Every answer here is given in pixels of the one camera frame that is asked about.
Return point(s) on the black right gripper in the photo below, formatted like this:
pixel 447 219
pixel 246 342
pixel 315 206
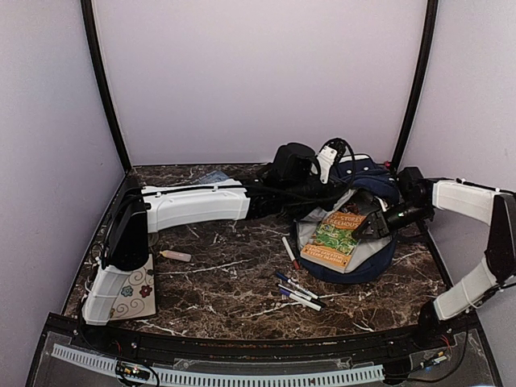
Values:
pixel 380 224

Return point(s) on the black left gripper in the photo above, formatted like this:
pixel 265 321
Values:
pixel 337 189

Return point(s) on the navy blue backpack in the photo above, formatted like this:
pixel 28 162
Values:
pixel 373 188

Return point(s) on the orange treehouse paperback book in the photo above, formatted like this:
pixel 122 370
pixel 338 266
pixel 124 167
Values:
pixel 332 245

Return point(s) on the dark blue hardcover book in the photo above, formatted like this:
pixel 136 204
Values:
pixel 213 177

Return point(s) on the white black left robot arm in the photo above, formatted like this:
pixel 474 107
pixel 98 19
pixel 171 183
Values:
pixel 142 211

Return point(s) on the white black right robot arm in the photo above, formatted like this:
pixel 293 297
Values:
pixel 472 218

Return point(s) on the blue capped white marker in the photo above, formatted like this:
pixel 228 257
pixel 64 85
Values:
pixel 286 279

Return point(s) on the black capped white marker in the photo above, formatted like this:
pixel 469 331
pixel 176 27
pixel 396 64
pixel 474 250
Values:
pixel 303 301

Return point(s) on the purple capped white marker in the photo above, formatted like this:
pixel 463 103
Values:
pixel 296 292

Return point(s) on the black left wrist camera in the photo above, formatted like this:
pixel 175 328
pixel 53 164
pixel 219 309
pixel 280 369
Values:
pixel 293 162

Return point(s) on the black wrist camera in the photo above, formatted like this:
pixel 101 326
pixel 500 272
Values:
pixel 293 162
pixel 410 184

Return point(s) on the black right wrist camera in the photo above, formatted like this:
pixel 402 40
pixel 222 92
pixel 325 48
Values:
pixel 410 184

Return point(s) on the black front rail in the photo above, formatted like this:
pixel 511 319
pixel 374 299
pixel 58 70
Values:
pixel 139 345

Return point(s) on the white slotted cable duct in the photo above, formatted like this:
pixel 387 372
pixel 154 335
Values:
pixel 197 373

